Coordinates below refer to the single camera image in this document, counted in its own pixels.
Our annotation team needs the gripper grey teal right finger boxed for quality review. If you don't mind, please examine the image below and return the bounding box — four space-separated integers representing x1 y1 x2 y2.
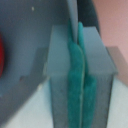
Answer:
78 23 117 128

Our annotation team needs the red toy tomato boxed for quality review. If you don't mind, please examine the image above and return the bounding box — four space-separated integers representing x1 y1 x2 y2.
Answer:
0 34 4 77

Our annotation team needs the gripper grey teal left finger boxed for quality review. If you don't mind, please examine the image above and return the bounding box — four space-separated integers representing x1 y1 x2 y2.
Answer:
43 20 84 128

